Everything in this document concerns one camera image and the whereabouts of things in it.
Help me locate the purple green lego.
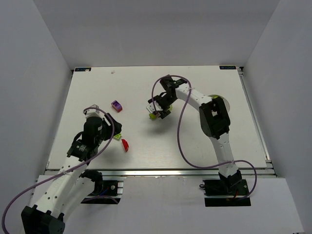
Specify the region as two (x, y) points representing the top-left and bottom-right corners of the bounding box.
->
(149, 111), (160, 120)

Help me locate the purple and pink lego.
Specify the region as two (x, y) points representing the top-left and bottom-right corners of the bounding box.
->
(111, 100), (123, 113)

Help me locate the white round divided container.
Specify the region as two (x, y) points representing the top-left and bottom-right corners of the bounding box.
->
(210, 94), (231, 113)

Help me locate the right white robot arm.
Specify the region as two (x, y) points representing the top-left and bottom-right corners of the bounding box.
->
(147, 75), (242, 193)

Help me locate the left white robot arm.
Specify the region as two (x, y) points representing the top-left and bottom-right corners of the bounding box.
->
(21, 113), (122, 234)

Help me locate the green flat lego plate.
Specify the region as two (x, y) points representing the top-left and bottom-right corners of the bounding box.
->
(113, 133), (122, 140)

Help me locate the red curved lego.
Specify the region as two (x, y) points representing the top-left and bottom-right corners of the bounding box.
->
(121, 139), (129, 152)

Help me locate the left blue table label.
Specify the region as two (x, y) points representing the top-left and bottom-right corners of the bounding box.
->
(74, 67), (91, 72)

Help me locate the blue table label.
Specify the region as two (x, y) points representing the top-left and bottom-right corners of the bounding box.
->
(74, 67), (91, 72)
(219, 65), (236, 70)

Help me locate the right blue table label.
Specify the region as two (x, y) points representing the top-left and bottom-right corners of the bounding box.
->
(219, 65), (236, 70)

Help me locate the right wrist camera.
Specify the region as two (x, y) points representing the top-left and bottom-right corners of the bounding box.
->
(146, 101), (162, 116)

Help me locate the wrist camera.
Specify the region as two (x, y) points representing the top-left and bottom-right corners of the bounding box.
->
(83, 104), (101, 119)
(146, 101), (162, 116)

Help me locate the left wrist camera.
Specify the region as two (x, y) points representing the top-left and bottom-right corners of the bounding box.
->
(83, 104), (101, 119)

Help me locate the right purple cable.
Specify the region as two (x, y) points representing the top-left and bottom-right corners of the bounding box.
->
(151, 76), (258, 202)

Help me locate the purple cable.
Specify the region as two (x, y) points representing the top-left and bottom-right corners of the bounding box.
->
(0, 109), (117, 234)
(151, 76), (258, 202)

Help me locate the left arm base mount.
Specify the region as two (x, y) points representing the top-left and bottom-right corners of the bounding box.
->
(80, 170), (123, 204)

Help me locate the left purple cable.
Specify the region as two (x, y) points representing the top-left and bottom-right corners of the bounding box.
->
(0, 109), (117, 234)

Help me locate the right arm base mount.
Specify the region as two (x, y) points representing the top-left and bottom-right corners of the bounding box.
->
(199, 170), (251, 207)

